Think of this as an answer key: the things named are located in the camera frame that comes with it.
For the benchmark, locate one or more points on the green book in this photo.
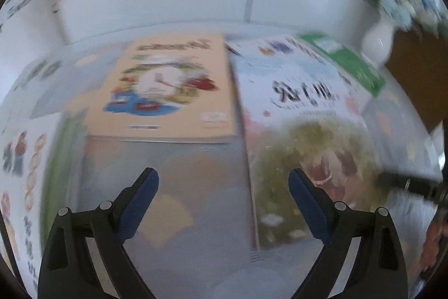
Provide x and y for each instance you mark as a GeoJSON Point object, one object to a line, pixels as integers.
{"type": "Point", "coordinates": [353, 64]}

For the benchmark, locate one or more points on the beige illustrated book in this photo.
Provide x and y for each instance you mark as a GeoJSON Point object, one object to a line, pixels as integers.
{"type": "Point", "coordinates": [210, 92]}

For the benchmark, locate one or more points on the white book with cartoon figures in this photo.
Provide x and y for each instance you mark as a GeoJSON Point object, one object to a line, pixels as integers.
{"type": "Point", "coordinates": [21, 180]}

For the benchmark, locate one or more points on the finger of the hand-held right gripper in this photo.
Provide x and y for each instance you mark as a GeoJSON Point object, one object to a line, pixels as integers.
{"type": "Point", "coordinates": [399, 181]}

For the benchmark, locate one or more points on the person's right hand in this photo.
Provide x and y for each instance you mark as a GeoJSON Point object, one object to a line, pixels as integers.
{"type": "Point", "coordinates": [432, 243]}

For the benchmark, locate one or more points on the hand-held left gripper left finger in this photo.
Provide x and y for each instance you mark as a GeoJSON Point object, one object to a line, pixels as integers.
{"type": "Point", "coordinates": [138, 208]}

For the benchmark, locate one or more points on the white landscape painting book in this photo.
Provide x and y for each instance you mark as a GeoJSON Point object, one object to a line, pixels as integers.
{"type": "Point", "coordinates": [301, 131]}

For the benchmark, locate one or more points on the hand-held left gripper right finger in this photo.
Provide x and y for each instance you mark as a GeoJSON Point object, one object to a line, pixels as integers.
{"type": "Point", "coordinates": [311, 211]}

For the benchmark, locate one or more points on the white ribbed vase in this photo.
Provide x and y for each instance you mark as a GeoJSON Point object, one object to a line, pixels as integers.
{"type": "Point", "coordinates": [378, 39]}

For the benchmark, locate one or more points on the pale grey printed sheet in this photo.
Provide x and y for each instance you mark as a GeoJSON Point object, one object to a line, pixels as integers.
{"type": "Point", "coordinates": [52, 85]}

